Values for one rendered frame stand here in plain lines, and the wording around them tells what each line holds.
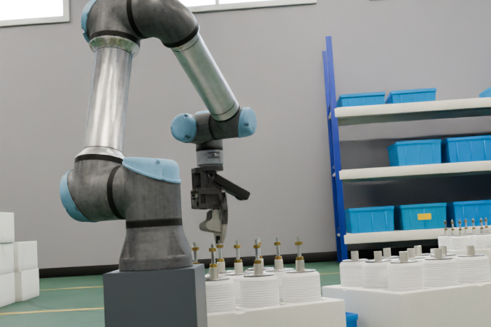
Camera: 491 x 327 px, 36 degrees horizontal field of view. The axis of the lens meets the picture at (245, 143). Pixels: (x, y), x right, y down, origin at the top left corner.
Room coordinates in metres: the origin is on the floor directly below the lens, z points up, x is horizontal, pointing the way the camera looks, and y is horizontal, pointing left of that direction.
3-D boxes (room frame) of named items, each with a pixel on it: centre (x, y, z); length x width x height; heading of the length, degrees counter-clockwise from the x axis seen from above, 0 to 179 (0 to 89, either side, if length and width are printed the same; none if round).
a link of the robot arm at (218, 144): (2.10, 0.10, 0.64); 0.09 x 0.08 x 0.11; 155
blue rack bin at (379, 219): (6.61, -1.02, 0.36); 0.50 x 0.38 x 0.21; 178
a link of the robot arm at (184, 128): (2.00, 0.13, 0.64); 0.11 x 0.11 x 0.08; 65
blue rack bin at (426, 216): (6.56, -1.45, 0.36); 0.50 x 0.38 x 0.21; 178
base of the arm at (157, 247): (1.58, 0.20, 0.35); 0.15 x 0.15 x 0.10
